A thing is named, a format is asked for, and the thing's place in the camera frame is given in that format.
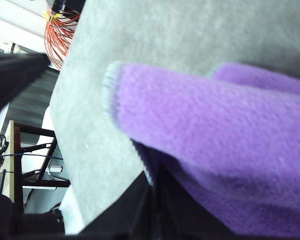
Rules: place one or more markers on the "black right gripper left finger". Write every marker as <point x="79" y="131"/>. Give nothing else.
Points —
<point x="130" y="215"/>

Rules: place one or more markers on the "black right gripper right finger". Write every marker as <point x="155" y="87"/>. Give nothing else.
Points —
<point x="175" y="215"/>

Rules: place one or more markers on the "purple towel with grey hem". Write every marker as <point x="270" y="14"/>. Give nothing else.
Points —
<point x="215" y="125"/>

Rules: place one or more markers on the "beige wooden board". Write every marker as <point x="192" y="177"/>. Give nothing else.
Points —
<point x="8" y="155"/>

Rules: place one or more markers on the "black chair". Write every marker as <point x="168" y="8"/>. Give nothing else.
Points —
<point x="5" y="217"/>

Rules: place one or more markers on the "dark metal frame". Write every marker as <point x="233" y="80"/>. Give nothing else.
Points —
<point x="18" y="155"/>

